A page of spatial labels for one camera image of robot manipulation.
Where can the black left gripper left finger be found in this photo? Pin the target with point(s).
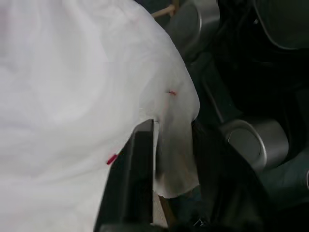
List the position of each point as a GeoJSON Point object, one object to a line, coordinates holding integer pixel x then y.
{"type": "Point", "coordinates": [130, 183]}

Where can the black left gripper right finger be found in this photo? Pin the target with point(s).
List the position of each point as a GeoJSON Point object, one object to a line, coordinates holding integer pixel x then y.
{"type": "Point", "coordinates": [224, 193]}

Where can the white shorts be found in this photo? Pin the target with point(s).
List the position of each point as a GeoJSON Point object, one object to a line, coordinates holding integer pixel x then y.
{"type": "Point", "coordinates": [72, 96]}

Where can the silver robot body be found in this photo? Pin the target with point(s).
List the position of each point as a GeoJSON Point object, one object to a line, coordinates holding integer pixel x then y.
{"type": "Point", "coordinates": [253, 145]}

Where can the wooden garment rack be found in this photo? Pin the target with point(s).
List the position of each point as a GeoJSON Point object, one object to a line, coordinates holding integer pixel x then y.
{"type": "Point", "coordinates": [166, 10]}

